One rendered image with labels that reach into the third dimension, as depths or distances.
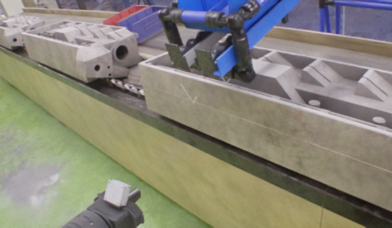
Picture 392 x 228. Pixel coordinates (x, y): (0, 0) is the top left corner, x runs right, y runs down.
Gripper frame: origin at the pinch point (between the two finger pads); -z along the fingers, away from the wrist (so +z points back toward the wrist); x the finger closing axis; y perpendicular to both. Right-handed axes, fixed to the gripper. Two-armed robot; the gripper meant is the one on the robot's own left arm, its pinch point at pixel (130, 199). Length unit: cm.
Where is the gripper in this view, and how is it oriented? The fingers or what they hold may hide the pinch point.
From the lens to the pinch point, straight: 70.4
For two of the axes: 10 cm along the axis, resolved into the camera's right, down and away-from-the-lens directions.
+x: 8.8, 1.9, -4.3
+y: 0.2, -9.3, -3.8
